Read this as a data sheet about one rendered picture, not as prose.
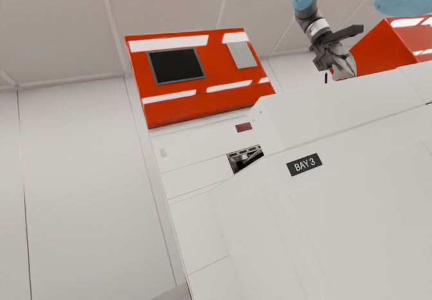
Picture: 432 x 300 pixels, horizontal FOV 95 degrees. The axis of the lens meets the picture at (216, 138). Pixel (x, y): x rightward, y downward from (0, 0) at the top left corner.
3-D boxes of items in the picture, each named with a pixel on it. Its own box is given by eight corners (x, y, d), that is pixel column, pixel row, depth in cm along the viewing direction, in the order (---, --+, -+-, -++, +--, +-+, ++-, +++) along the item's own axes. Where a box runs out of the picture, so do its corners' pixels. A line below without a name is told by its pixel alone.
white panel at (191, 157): (168, 205, 95) (148, 131, 106) (300, 158, 121) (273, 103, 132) (168, 205, 92) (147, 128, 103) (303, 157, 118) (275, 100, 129)
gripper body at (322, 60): (333, 70, 75) (319, 45, 79) (353, 53, 68) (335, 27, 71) (319, 73, 73) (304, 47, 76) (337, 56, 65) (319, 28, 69)
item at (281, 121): (265, 160, 53) (245, 114, 57) (394, 117, 71) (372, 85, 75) (284, 149, 44) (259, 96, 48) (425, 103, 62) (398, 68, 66)
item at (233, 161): (234, 176, 105) (228, 159, 108) (299, 154, 120) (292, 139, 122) (236, 175, 104) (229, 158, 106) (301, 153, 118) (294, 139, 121)
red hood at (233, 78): (155, 162, 167) (138, 102, 184) (239, 139, 193) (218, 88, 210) (146, 124, 99) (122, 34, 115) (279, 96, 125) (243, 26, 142)
